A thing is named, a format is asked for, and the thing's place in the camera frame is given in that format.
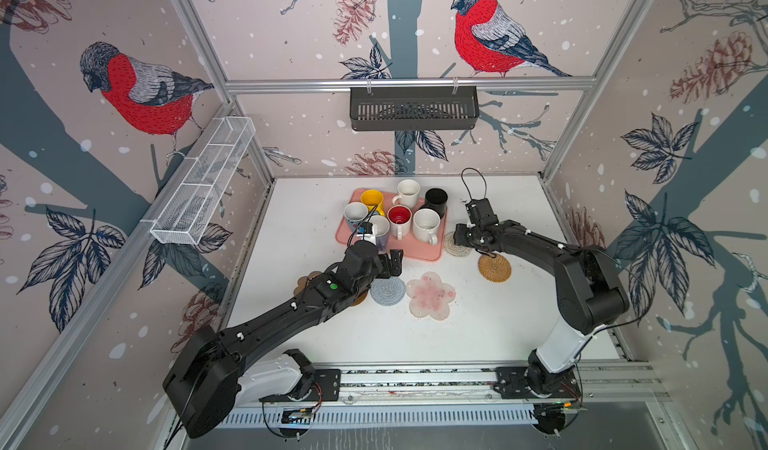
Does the red inside white mug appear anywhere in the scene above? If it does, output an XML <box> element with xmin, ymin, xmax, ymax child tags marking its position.
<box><xmin>387</xmin><ymin>205</ymin><xmax>412</xmax><ymax>240</ymax></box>

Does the multicolour zigzag woven coaster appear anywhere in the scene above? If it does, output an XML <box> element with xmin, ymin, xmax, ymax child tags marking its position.
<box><xmin>443</xmin><ymin>232</ymin><xmax>473</xmax><ymax>258</ymax></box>

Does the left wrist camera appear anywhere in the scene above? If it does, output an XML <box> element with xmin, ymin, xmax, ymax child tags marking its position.
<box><xmin>352</xmin><ymin>221</ymin><xmax>376</xmax><ymax>244</ymax></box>

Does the white mug front right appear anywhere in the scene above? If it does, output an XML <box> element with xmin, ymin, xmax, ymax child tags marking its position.
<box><xmin>412</xmin><ymin>208</ymin><xmax>441</xmax><ymax>245</ymax></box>

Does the lavender mug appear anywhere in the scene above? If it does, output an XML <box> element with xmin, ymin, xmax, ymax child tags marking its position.
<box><xmin>366</xmin><ymin>213</ymin><xmax>390</xmax><ymax>252</ymax></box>

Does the pink tray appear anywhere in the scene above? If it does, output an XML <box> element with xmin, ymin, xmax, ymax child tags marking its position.
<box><xmin>335</xmin><ymin>188</ymin><xmax>446</xmax><ymax>262</ymax></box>

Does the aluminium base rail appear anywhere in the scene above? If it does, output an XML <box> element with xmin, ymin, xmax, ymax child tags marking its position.
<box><xmin>257</xmin><ymin>359</ymin><xmax>661</xmax><ymax>430</ymax></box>

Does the white wire mesh shelf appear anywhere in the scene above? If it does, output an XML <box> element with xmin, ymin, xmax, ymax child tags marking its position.
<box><xmin>150</xmin><ymin>116</ymin><xmax>255</xmax><ymax>245</ymax></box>

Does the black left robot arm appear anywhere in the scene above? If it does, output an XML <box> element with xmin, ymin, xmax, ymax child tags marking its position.
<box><xmin>163</xmin><ymin>240</ymin><xmax>404</xmax><ymax>438</ymax></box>

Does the black mug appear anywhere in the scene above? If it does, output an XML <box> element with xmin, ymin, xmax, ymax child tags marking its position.
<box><xmin>422</xmin><ymin>188</ymin><xmax>448</xmax><ymax>219</ymax></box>

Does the cork flower shaped coaster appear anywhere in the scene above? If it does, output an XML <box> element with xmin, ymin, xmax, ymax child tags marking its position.
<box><xmin>293</xmin><ymin>271</ymin><xmax>321</xmax><ymax>296</ymax></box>

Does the black hanging wire basket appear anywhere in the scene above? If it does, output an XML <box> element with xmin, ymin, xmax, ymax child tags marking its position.
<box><xmin>349</xmin><ymin>86</ymin><xmax>479</xmax><ymax>132</ymax></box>

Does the yellow mug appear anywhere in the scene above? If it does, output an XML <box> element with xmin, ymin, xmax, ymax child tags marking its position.
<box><xmin>360</xmin><ymin>189</ymin><xmax>386</xmax><ymax>216</ymax></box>

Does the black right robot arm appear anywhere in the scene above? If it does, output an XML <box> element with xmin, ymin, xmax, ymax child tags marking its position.
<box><xmin>454</xmin><ymin>198</ymin><xmax>630</xmax><ymax>397</ymax></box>

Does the pink flower shaped coaster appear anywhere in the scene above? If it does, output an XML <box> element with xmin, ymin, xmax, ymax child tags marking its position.
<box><xmin>405</xmin><ymin>272</ymin><xmax>457</xmax><ymax>321</ymax></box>

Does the blue patterned mug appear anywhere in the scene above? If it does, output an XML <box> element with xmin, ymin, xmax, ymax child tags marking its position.
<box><xmin>343</xmin><ymin>202</ymin><xmax>369</xmax><ymax>234</ymax></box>

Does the glossy brown round coaster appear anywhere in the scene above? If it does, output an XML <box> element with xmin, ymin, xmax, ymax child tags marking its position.
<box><xmin>351</xmin><ymin>292</ymin><xmax>368</xmax><ymax>307</ymax></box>

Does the blue grey woven coaster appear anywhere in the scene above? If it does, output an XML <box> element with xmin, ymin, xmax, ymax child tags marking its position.
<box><xmin>369</xmin><ymin>278</ymin><xmax>406</xmax><ymax>307</ymax></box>

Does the cream mug at back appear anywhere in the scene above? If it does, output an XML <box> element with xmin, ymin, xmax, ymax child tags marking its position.
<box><xmin>392</xmin><ymin>179</ymin><xmax>421</xmax><ymax>209</ymax></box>

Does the rattan round woven coaster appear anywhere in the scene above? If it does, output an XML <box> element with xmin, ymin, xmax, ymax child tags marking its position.
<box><xmin>477</xmin><ymin>255</ymin><xmax>512</xmax><ymax>283</ymax></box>

